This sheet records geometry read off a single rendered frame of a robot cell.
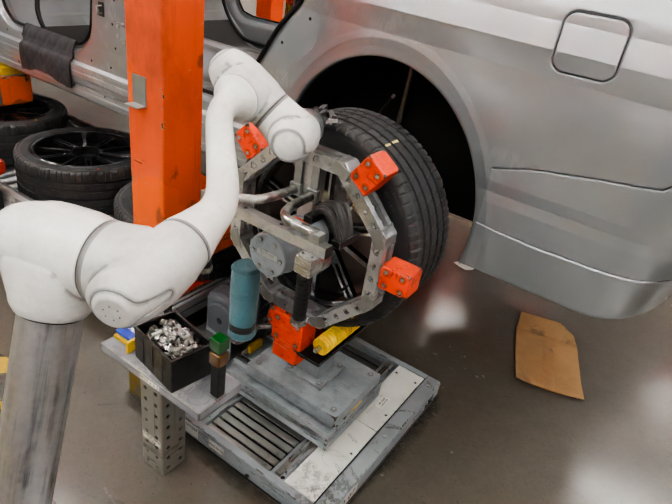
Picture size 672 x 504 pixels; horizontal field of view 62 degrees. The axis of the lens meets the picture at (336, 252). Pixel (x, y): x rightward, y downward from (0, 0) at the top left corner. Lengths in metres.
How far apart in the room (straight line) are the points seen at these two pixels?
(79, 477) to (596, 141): 1.86
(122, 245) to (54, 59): 2.41
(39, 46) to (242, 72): 2.19
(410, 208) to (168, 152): 0.78
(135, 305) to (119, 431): 1.42
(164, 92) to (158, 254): 0.97
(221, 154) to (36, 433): 0.57
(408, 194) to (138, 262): 0.86
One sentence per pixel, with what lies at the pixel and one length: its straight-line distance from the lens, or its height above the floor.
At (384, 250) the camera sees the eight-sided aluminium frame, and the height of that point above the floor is 0.93.
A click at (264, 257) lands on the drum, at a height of 0.84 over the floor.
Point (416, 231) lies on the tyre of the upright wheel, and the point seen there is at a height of 0.97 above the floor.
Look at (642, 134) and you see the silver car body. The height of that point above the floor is 1.29.
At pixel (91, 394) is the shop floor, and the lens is 2.38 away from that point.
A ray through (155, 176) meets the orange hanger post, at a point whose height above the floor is 0.88.
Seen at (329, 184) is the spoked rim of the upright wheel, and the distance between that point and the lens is 1.65.
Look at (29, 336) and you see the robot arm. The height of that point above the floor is 1.03.
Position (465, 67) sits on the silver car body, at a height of 1.34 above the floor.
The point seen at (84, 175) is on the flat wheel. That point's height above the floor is 0.49.
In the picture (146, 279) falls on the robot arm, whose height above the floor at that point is 1.17.
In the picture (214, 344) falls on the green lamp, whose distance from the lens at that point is 1.54.
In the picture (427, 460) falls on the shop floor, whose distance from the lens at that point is 2.24.
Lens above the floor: 1.63
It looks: 29 degrees down
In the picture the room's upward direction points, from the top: 9 degrees clockwise
